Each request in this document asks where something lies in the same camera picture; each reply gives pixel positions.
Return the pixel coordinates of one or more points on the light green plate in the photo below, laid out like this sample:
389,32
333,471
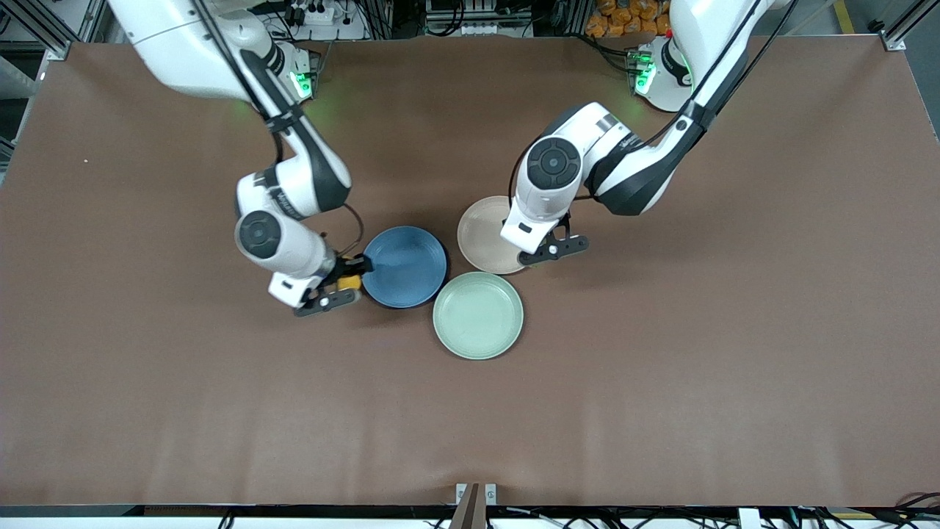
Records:
477,316

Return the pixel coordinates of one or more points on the white electronics box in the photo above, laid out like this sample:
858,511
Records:
466,15

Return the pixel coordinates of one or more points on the brown table cover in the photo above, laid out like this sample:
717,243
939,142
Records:
661,367

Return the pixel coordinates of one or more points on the yellow lemon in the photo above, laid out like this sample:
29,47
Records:
349,282

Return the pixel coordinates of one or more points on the orange snack bags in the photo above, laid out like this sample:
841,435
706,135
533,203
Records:
624,16

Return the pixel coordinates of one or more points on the white power strip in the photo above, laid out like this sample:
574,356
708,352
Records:
323,16

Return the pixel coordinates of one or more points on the blue plate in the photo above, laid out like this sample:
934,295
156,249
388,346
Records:
404,268

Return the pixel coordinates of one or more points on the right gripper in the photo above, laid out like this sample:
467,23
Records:
343,270

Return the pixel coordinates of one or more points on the aluminium frame post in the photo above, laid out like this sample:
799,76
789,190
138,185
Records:
907,22
44,26

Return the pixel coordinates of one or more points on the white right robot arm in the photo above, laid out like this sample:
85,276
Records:
301,176

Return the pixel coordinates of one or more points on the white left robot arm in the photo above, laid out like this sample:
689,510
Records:
639,169

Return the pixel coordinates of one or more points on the metal bracket with brown post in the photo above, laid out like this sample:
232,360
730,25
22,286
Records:
475,503

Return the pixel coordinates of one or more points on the beige plate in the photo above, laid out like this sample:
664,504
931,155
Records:
481,235

